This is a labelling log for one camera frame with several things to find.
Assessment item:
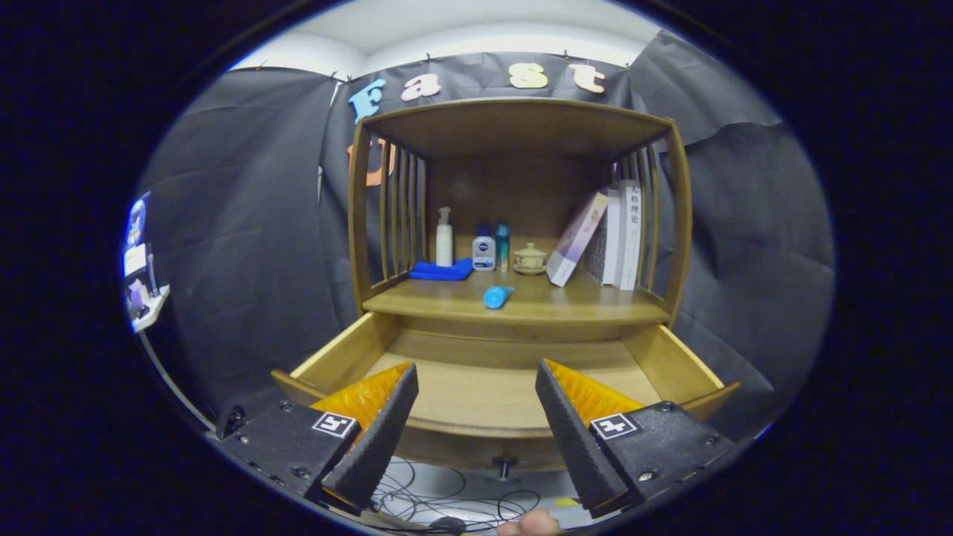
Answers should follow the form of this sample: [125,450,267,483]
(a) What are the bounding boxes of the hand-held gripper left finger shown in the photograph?
[216,362,420,514]

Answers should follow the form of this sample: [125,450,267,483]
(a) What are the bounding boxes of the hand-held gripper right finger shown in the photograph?
[535,359,738,520]

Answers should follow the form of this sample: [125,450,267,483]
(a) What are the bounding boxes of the brown wooden drawer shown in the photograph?
[270,311,741,481]

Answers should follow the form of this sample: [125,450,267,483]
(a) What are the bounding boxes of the wooden countertop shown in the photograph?
[363,269,671,326]

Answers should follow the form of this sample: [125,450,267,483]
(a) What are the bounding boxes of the brown wooden cabinet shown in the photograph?
[347,97,693,345]

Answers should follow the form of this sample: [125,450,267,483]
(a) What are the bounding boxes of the black floor device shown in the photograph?
[216,405,247,440]

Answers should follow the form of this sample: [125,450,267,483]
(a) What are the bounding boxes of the blue folded cloth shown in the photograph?
[408,258,475,281]

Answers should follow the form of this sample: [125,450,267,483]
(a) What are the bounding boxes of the dark patterned book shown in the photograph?
[583,223,608,284]

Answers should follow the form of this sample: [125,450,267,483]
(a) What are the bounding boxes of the beige lidded tea cup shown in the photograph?
[513,243,548,275]

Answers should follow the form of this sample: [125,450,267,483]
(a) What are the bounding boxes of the purple white book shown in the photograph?
[546,191,610,287]

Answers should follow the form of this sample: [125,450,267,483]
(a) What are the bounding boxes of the white book black spine print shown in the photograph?
[616,179,643,291]

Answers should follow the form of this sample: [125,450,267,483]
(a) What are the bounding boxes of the white pump bottle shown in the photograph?
[436,206,454,267]

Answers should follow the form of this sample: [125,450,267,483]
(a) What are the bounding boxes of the plain white book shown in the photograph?
[602,188,622,287]

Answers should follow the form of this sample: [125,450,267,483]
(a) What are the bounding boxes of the white blue-capped lotion bottle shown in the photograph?
[472,224,497,272]

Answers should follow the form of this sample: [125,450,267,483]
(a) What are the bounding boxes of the grey curved pole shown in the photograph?
[138,331,217,433]

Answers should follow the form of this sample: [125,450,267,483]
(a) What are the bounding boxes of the black backdrop cloth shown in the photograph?
[123,30,835,440]

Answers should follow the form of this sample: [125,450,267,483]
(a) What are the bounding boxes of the tangled black floor cables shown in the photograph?
[369,456,544,533]

